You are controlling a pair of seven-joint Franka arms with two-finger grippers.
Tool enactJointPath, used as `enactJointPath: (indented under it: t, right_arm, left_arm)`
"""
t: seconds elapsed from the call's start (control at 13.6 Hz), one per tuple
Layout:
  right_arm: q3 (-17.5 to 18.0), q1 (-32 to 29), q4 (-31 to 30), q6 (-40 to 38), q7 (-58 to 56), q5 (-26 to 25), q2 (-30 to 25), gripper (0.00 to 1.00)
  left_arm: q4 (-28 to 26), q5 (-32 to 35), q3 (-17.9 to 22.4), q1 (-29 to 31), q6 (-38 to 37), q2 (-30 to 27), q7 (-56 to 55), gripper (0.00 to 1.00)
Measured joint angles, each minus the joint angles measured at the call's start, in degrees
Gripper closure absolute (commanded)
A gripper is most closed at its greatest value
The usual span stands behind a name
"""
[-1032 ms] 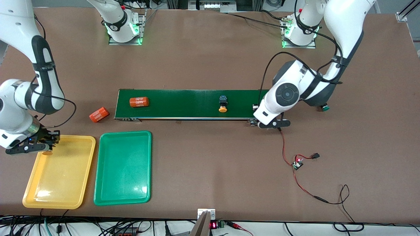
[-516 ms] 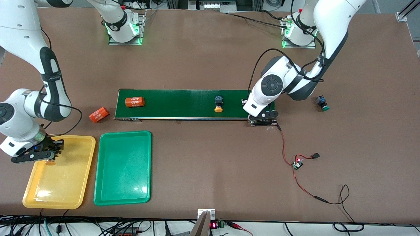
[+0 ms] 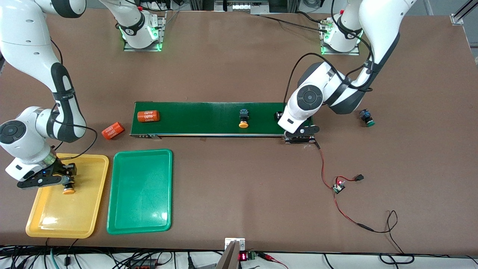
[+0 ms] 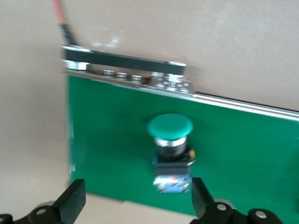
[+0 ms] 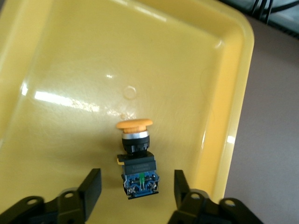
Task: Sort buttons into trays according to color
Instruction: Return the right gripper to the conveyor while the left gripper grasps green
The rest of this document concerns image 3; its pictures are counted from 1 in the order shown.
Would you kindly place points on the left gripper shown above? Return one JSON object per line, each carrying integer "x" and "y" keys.
{"x": 276, "y": 115}

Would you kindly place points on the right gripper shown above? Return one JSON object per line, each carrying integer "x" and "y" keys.
{"x": 62, "y": 169}

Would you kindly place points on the yellow cap push button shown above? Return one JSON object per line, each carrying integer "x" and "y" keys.
{"x": 244, "y": 124}
{"x": 68, "y": 191}

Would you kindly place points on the orange cylinder white print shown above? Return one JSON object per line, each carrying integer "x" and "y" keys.
{"x": 148, "y": 116}
{"x": 112, "y": 130}

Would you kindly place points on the green cap push button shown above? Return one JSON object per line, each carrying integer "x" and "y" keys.
{"x": 368, "y": 119}

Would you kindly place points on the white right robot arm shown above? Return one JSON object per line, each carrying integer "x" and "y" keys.
{"x": 22, "y": 37}

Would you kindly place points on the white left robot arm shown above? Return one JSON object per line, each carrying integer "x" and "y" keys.
{"x": 310, "y": 97}

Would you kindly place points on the yellow plastic tray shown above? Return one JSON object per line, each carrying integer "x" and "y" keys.
{"x": 67, "y": 213}

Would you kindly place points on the green conveyor belt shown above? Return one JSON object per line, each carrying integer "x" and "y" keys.
{"x": 205, "y": 119}

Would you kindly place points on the green plastic tray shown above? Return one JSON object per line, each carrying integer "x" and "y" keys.
{"x": 140, "y": 194}

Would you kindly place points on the small controller circuit board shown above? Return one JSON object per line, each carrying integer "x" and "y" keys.
{"x": 339, "y": 188}

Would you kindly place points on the black connector plug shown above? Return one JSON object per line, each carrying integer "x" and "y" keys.
{"x": 359, "y": 178}

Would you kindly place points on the silver control box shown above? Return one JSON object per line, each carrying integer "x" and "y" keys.
{"x": 242, "y": 7}

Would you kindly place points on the black red power strip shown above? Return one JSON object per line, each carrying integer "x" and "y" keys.
{"x": 143, "y": 264}

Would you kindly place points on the red clip lead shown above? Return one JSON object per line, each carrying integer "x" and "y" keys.
{"x": 266, "y": 256}

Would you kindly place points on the red digit display module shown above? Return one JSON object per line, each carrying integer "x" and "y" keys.
{"x": 243, "y": 256}

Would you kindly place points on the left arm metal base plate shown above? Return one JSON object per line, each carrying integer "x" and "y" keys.
{"x": 322, "y": 42}

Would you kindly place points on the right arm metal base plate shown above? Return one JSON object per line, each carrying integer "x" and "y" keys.
{"x": 163, "y": 37}

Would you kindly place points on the grey camera mount bar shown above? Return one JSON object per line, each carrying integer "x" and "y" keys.
{"x": 231, "y": 257}

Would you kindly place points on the aluminium frame post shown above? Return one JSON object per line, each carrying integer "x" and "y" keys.
{"x": 457, "y": 18}

